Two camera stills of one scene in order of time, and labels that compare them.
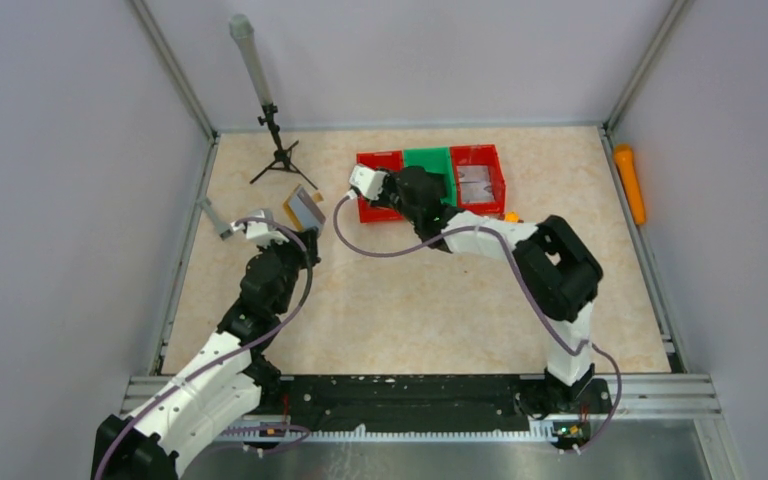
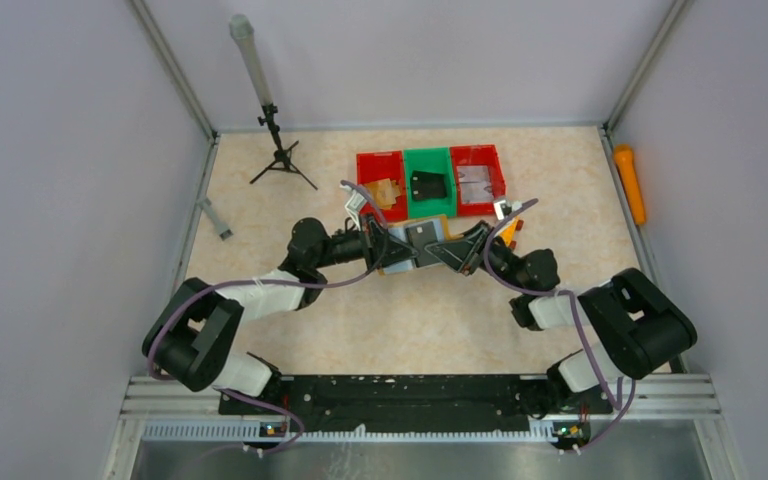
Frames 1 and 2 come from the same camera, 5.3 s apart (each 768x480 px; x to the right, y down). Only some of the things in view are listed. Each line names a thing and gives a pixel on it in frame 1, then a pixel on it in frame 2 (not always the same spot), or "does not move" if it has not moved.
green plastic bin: [434, 160] does not move
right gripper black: [384, 188] → [478, 246]
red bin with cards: [480, 179] does not move
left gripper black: [309, 241] → [370, 240]
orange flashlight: [624, 156] does not move
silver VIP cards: [476, 184] does not move
